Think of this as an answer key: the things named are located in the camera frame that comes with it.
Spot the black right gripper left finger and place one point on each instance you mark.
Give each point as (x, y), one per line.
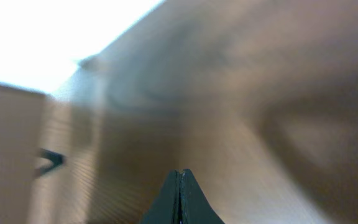
(165, 209)

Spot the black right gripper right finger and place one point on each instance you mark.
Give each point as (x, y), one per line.
(195, 208)

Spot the brown cardboard box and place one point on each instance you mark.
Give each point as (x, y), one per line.
(49, 151)

